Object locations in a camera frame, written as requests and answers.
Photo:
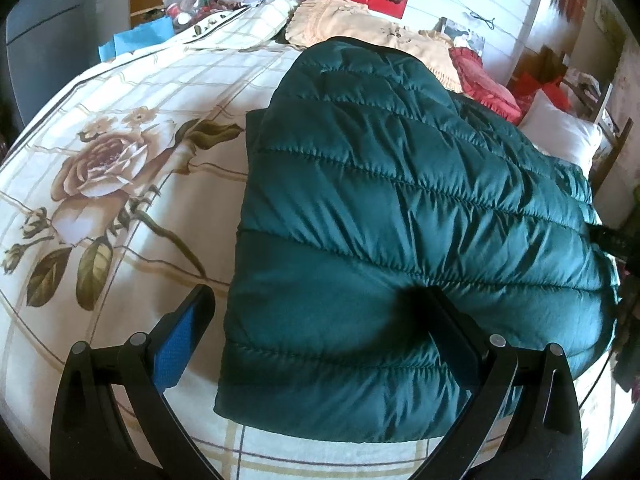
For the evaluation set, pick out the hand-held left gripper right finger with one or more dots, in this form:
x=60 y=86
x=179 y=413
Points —
x=462 y=350

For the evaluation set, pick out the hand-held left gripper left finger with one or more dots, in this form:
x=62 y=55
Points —
x=175 y=345

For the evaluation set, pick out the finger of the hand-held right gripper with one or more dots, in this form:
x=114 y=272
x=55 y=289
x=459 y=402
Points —
x=617 y=241

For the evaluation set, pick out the green puffer jacket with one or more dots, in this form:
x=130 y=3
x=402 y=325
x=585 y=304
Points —
x=400 y=210

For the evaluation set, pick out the wooden chair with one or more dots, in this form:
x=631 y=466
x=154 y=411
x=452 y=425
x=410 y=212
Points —
x=617 y=145

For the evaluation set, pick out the white pillow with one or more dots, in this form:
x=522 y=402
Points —
x=560 y=132

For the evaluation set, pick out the red cloth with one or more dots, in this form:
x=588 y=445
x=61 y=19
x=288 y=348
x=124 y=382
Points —
x=530 y=87

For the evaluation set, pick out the red ruffled cushion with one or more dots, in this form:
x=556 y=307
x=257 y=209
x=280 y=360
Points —
x=482 y=80

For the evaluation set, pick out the floral bed sheet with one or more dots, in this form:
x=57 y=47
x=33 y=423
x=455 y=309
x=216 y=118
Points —
x=125 y=110

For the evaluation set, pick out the framed photo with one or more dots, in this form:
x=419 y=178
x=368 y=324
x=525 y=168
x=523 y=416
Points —
x=460 y=35

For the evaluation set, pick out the grey cabinet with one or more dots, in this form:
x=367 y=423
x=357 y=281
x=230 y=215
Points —
x=55 y=35

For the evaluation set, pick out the pile of small toys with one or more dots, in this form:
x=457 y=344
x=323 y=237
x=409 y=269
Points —
x=192 y=10

